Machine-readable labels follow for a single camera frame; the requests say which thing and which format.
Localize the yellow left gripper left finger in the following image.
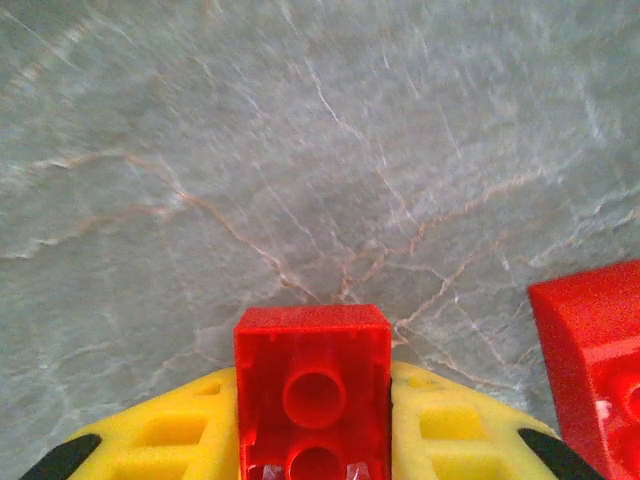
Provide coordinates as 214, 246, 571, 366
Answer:
19, 367, 240, 480

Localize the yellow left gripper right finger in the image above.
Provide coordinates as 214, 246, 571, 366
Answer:
391, 360, 606, 480

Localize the red lego brick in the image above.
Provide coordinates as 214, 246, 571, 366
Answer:
233, 303, 394, 480
528, 259, 640, 480

